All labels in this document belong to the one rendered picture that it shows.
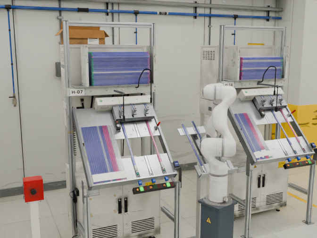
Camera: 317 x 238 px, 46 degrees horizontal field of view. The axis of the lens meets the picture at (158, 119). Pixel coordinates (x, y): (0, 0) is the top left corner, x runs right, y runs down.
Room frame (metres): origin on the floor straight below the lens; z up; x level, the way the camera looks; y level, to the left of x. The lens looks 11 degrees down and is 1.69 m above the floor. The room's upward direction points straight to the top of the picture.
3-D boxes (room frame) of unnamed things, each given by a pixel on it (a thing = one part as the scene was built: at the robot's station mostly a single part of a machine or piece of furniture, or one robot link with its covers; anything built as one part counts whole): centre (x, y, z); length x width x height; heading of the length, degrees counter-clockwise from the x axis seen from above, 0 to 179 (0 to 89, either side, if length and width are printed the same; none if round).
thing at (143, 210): (3.26, 0.43, 0.31); 0.70 x 0.65 x 0.62; 114
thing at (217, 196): (2.34, -0.39, 0.79); 0.19 x 0.19 x 0.18
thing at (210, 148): (2.34, -0.36, 1.00); 0.19 x 0.12 x 0.24; 82
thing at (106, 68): (3.18, 0.33, 1.52); 0.51 x 0.13 x 0.27; 114
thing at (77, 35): (3.41, 0.55, 1.82); 0.68 x 0.30 x 0.20; 114
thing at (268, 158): (3.70, -0.98, 0.65); 1.01 x 0.73 x 1.29; 24
